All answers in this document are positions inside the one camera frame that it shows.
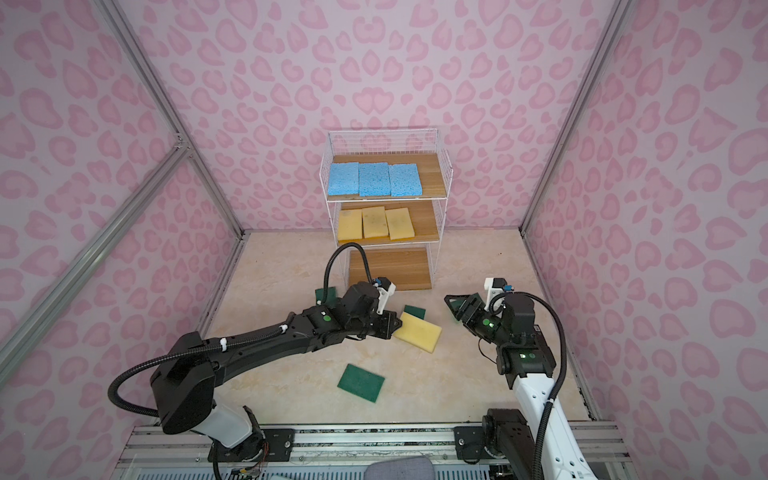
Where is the grey chair back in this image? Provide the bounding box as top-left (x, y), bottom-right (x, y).
top-left (363, 456), bottom-right (436, 480)

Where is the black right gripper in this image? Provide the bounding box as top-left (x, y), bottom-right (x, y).
top-left (444, 295), bottom-right (513, 348)

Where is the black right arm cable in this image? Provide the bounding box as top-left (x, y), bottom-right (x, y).
top-left (488, 291), bottom-right (568, 480)

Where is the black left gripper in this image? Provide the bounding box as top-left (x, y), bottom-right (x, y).
top-left (350, 309), bottom-right (407, 339)

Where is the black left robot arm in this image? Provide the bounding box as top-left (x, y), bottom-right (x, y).
top-left (150, 277), bottom-right (402, 434)

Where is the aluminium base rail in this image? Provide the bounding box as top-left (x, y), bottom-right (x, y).
top-left (113, 421), bottom-right (625, 480)

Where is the small yellow sponge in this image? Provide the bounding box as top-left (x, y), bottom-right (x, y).
top-left (337, 209), bottom-right (364, 242)

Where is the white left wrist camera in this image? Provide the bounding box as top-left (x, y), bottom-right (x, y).
top-left (372, 277), bottom-right (396, 315)

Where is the green sponge middle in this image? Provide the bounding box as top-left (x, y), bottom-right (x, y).
top-left (403, 305), bottom-right (426, 320)

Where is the white wire wooden shelf rack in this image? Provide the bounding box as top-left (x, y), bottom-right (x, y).
top-left (319, 128), bottom-right (453, 291)

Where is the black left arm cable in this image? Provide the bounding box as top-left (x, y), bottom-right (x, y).
top-left (107, 242), bottom-right (376, 419)

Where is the green scouring pad front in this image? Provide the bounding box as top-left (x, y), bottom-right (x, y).
top-left (337, 364), bottom-right (385, 403)

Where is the green scouring pad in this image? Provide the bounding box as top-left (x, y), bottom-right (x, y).
top-left (315, 286), bottom-right (337, 307)
top-left (337, 364), bottom-right (385, 403)

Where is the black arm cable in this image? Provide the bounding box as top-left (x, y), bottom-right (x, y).
top-left (107, 242), bottom-right (376, 419)
top-left (488, 291), bottom-right (568, 480)

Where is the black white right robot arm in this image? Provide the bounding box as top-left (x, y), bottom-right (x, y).
top-left (444, 291), bottom-right (596, 479)

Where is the blue sponge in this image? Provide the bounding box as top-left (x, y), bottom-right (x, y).
top-left (327, 162), bottom-right (359, 196)
top-left (358, 162), bottom-right (391, 197)
top-left (389, 164), bottom-right (423, 197)

